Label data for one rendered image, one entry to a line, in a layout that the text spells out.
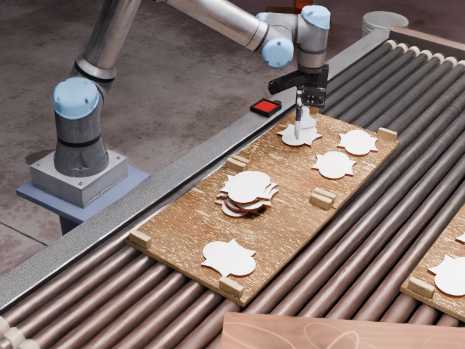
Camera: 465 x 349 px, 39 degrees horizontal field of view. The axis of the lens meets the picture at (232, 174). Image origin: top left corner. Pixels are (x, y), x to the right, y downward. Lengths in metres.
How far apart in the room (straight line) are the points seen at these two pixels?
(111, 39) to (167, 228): 0.53
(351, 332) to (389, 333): 0.07
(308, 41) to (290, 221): 0.47
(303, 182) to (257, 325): 0.63
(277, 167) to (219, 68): 2.74
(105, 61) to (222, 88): 2.50
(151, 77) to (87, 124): 2.70
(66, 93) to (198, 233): 0.50
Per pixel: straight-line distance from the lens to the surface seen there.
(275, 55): 1.61
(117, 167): 1.87
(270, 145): 1.94
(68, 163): 1.82
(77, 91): 1.77
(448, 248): 1.66
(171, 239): 1.59
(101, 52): 1.82
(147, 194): 1.77
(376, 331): 1.28
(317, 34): 1.76
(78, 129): 1.76
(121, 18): 1.77
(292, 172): 1.83
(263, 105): 2.16
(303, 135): 1.98
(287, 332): 1.25
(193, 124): 3.88
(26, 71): 4.65
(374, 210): 1.76
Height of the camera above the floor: 1.96
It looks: 35 degrees down
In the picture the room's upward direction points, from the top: 1 degrees clockwise
